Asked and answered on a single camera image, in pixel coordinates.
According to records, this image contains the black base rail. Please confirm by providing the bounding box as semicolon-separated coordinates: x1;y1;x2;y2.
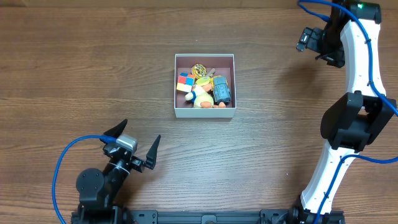
70;208;345;224

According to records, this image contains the white box with maroon interior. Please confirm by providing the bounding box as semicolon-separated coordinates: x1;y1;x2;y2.
174;54;236;118

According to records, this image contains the right blue cable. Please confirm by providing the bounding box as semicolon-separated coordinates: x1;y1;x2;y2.
297;0;398;224

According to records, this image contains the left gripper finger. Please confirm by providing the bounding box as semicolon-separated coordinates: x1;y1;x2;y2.
103;119;128;139
145;135;161;170

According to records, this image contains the round golden cookie toy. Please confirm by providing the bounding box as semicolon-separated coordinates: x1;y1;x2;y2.
192;64;207;79

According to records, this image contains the yellow wooden rattle drum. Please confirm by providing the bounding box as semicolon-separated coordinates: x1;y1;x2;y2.
195;68;216;86

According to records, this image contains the colourful two-by-two puzzle cube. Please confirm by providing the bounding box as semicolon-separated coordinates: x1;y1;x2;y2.
176;73;195;93

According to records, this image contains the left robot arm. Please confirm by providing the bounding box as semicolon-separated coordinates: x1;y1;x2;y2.
71;119;161;224

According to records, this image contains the yellow and grey toy truck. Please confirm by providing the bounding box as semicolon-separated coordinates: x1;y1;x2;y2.
212;76;231;104

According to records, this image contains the plush duck toy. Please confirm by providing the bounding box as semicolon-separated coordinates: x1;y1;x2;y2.
185;83;226;108

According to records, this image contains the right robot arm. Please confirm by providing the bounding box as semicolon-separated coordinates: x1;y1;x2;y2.
285;0;397;223

